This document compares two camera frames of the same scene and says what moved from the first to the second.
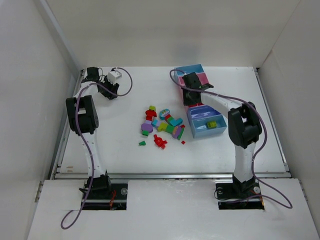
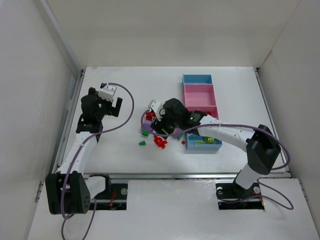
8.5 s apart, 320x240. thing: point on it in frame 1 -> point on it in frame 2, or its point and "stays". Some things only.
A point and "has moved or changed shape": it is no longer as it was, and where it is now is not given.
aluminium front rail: x=173 y=176 stays
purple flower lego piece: x=176 y=131 stays
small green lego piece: x=142 y=143 stays
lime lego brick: x=211 y=124 has moved or changed shape
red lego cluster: x=159 y=142 stays
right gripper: x=189 y=99 -> x=160 y=124
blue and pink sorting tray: x=204 y=119 has moved or changed shape
